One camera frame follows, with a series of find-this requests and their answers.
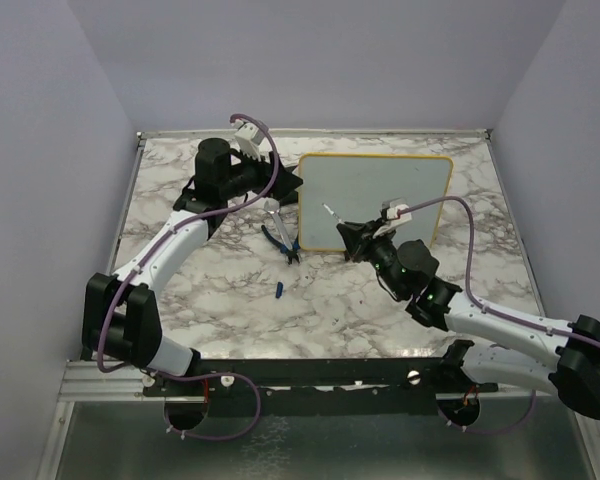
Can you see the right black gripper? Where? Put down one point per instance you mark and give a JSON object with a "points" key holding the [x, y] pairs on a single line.
{"points": [[360, 237]]}

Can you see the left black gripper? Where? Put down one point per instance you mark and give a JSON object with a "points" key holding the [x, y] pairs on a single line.
{"points": [[265, 170]]}

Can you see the blue whiteboard marker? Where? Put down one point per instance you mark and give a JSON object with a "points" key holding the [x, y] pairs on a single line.
{"points": [[332, 213]]}

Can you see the yellow framed whiteboard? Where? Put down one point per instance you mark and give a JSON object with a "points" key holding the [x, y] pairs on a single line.
{"points": [[356, 185]]}

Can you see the blue marker cap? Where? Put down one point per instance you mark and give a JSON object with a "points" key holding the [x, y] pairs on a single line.
{"points": [[279, 290]]}

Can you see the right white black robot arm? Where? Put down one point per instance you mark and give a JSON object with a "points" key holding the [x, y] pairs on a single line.
{"points": [[555, 356]]}

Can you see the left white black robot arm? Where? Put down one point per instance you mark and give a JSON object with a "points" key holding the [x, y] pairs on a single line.
{"points": [[121, 316]]}

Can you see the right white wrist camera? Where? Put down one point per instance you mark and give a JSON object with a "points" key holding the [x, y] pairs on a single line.
{"points": [[394, 214]]}

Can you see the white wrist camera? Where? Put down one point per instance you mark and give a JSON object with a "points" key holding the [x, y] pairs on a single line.
{"points": [[249, 138], [394, 214]]}

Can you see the blue handled pliers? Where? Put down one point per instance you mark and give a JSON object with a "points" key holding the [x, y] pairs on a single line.
{"points": [[290, 251]]}

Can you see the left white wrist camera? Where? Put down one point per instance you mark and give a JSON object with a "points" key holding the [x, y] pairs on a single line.
{"points": [[249, 138]]}

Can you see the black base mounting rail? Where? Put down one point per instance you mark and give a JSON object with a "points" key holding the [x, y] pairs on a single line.
{"points": [[320, 387]]}

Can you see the aluminium frame rail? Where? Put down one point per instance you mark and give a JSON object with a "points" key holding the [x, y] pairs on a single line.
{"points": [[84, 382]]}

